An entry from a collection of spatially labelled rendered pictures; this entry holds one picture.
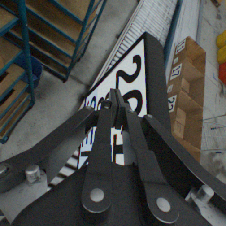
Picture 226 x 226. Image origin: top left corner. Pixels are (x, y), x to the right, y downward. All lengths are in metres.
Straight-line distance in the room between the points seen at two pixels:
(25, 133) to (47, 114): 0.30
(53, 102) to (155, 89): 1.64
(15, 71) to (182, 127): 1.36
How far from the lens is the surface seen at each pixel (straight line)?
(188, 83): 1.71
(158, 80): 0.23
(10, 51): 0.93
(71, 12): 1.21
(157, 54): 0.26
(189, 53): 1.97
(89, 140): 0.37
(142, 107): 0.21
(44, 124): 1.72
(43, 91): 1.84
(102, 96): 0.35
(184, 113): 1.46
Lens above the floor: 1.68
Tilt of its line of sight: 58 degrees down
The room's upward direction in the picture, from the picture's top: 58 degrees clockwise
